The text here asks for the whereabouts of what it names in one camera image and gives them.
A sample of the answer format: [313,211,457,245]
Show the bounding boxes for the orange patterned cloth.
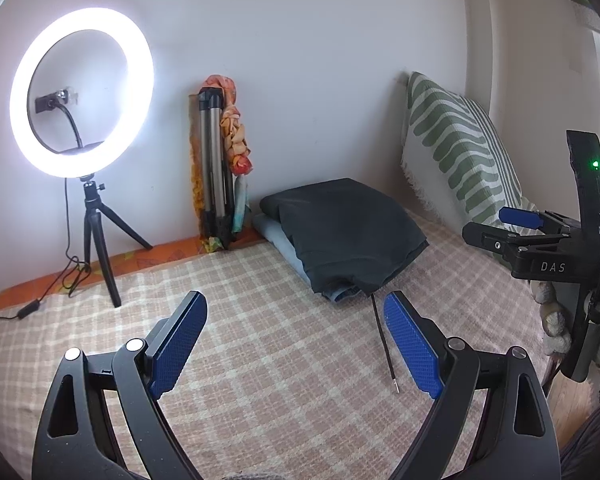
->
[186,92,203,241]

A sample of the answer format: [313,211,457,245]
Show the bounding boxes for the green striped pillow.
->
[400,71,541,261]

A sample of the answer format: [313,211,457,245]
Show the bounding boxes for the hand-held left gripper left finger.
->
[31,291,210,480]

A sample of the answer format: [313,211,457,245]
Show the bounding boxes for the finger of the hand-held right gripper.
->
[498,206,581,236]
[461,221,573,267]

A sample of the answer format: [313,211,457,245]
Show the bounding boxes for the dark pants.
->
[259,177,430,395]

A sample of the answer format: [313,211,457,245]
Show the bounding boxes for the person's right hand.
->
[530,280,600,372]

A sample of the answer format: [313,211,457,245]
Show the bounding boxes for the folded silver tripod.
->
[196,87,236,251]

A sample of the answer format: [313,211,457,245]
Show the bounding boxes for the folded blue jeans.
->
[252,214,376,303]

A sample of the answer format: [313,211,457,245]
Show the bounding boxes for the checked bed sheet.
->
[0,207,576,480]

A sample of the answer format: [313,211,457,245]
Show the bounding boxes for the black cable with switch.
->
[0,177,93,320]

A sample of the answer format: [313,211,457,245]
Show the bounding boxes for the colourful scarf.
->
[205,75,255,233]

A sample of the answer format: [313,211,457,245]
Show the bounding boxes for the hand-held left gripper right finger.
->
[383,291,561,480]

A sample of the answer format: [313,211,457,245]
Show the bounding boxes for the striped grey garment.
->
[560,400,600,480]

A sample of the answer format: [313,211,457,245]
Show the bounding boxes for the black gooseneck phone holder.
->
[34,87,106,153]

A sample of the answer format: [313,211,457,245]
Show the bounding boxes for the white ring light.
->
[9,7,156,180]

